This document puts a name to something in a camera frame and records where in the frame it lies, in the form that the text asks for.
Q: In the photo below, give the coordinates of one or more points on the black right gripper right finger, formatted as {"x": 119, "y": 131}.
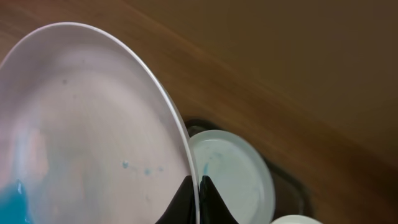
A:
{"x": 213, "y": 210}

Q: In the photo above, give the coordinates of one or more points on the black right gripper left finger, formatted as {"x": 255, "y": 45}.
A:
{"x": 181, "y": 209}

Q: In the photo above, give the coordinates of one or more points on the dark brown serving tray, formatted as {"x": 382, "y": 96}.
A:
{"x": 291, "y": 196}

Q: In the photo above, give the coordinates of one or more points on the small white plate far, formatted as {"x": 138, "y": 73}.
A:
{"x": 238, "y": 172}

